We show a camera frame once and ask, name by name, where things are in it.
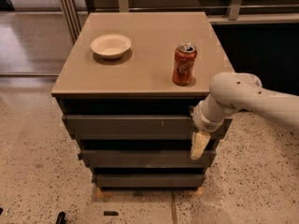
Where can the grey top drawer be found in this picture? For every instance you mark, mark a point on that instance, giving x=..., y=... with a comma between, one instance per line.
x=129, y=127

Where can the grey drawer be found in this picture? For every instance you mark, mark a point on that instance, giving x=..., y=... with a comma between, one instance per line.
x=145, y=158
x=129, y=127
x=148, y=181

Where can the grey bottom drawer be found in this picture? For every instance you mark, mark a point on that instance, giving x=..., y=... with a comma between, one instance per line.
x=148, y=181

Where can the red soda can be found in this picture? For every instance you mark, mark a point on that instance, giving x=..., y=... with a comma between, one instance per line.
x=185, y=56

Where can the black object at floor edge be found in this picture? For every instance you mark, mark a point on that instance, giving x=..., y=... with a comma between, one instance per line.
x=60, y=218

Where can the grey middle drawer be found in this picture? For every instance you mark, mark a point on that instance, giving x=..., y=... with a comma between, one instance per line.
x=145, y=158

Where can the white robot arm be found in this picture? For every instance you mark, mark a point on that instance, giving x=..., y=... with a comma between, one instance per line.
x=232, y=92

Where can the grey drawer cabinet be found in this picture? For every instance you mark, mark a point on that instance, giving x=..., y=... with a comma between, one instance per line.
x=140, y=82

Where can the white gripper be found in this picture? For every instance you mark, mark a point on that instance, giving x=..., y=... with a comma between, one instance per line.
x=202, y=120

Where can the white paper bowl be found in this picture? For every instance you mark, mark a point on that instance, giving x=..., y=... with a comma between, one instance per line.
x=111, y=47

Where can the metal window frame railing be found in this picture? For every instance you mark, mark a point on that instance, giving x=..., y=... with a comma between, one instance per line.
x=218, y=11

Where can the small black floor object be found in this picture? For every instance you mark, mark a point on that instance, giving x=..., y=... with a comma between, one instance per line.
x=111, y=213

